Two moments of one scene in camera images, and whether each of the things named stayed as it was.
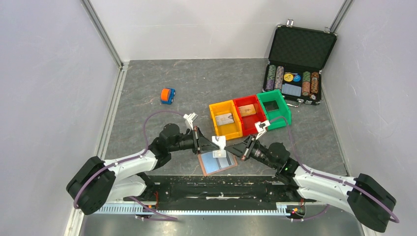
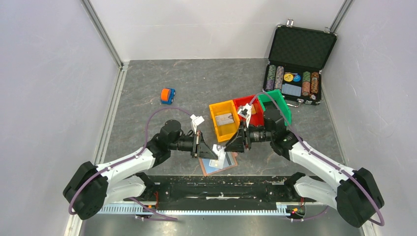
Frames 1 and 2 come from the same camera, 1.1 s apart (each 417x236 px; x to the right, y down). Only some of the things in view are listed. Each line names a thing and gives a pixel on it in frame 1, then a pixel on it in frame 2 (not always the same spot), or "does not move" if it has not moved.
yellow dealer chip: [288, 77] does not move
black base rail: [218, 191] does not move
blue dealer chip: [296, 78] does not move
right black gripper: [240, 149] -> [237, 143]
